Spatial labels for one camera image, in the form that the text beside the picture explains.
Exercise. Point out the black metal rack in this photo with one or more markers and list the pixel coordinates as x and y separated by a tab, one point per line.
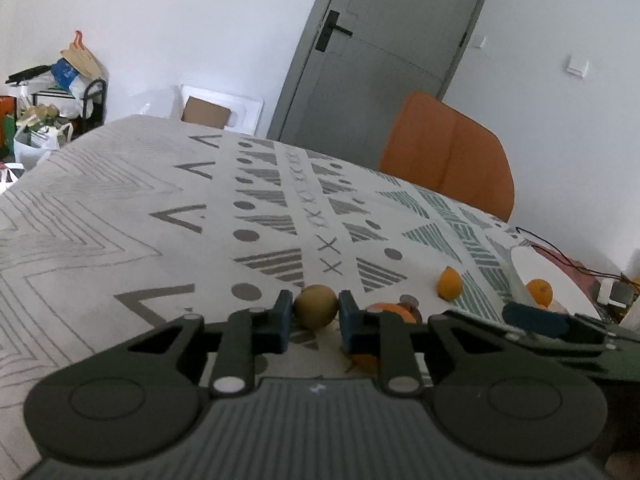
95	105

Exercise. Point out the large round orange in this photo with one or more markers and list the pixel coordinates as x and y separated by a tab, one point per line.
392	311

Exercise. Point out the oval kumquat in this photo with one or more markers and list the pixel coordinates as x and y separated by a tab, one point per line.
449	284

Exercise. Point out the patterned white tablecloth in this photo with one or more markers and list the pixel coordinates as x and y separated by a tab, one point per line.
125	210

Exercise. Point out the greenish round fruit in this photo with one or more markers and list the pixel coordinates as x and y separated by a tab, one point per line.
316	306

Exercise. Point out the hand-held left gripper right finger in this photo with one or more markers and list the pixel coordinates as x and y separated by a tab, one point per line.
349	325

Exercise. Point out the orange box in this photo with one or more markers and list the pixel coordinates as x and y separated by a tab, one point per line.
7	125

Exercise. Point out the white power adapter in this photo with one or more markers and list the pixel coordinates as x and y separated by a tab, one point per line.
615	292

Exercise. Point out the orange chair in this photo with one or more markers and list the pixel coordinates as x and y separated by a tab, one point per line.
450	150

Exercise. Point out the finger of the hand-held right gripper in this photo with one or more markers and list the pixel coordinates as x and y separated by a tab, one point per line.
535	319

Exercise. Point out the white plate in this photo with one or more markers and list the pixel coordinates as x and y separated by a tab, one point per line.
575	295

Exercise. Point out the grey door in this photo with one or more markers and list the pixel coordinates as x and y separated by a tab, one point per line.
390	35

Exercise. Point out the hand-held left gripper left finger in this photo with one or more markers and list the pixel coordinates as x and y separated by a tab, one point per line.
282	322

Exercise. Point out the white foam board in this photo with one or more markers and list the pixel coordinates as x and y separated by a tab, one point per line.
245	110

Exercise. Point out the white plastic bag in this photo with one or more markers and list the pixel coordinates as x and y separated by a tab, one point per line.
35	147

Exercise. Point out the blue and white bag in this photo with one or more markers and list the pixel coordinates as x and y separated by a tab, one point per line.
65	75

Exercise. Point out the long black object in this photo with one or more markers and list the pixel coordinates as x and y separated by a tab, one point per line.
27	74

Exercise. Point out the small white wall switch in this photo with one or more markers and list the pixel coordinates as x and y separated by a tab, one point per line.
480	41

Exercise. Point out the small round orange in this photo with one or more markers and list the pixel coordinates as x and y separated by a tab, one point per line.
540	291

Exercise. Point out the brown cardboard box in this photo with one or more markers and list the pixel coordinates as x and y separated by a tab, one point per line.
205	112

